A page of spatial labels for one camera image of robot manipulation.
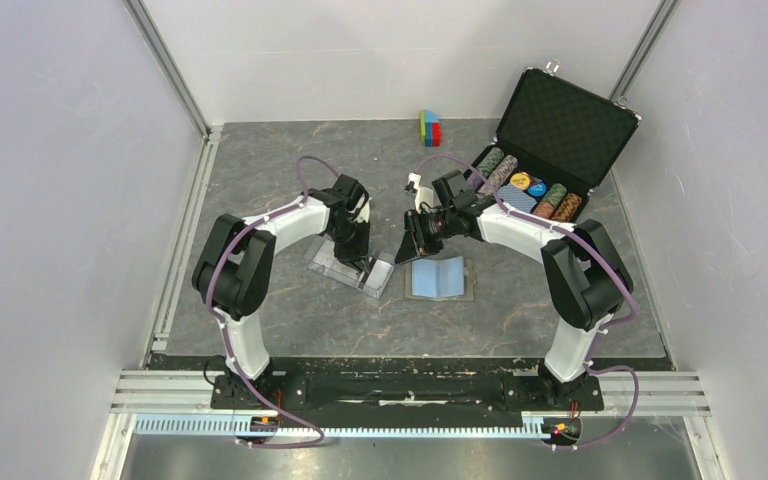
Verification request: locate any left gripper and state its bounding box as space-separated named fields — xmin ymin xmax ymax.
xmin=327 ymin=219 xmax=371 ymax=275

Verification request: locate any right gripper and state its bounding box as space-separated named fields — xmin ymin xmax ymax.
xmin=395 ymin=208 xmax=457 ymax=265

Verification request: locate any credit card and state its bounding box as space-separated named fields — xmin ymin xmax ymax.
xmin=330 ymin=258 xmax=365 ymax=280

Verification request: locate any clear plastic card sleeve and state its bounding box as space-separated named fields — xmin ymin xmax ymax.
xmin=304 ymin=236 xmax=395 ymax=299

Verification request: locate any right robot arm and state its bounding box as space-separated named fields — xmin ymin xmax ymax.
xmin=395 ymin=170 xmax=633 ymax=408

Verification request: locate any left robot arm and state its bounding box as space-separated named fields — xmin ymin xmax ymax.
xmin=192 ymin=174 xmax=372 ymax=408

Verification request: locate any blue playing card deck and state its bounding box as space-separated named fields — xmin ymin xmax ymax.
xmin=498 ymin=184 xmax=537 ymax=213

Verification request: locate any colourful toy block stack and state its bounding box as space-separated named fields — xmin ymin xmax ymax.
xmin=419 ymin=109 xmax=442 ymax=147

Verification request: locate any yellow dealer chip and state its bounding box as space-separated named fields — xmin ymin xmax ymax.
xmin=509 ymin=172 xmax=532 ymax=191

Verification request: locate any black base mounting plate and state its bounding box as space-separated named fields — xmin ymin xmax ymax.
xmin=210 ymin=357 xmax=605 ymax=428

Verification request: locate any blue dealer chip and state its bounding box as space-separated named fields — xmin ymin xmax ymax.
xmin=526 ymin=182 xmax=548 ymax=199

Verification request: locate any black poker chip case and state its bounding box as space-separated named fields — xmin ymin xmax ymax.
xmin=472 ymin=67 xmax=641 ymax=222

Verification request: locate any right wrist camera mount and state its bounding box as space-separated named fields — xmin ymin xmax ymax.
xmin=404 ymin=172 xmax=435 ymax=212

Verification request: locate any white slotted cable duct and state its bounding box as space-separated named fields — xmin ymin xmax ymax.
xmin=133 ymin=413 xmax=550 ymax=440

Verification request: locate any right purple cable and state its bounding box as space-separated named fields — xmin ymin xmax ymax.
xmin=413 ymin=153 xmax=641 ymax=452

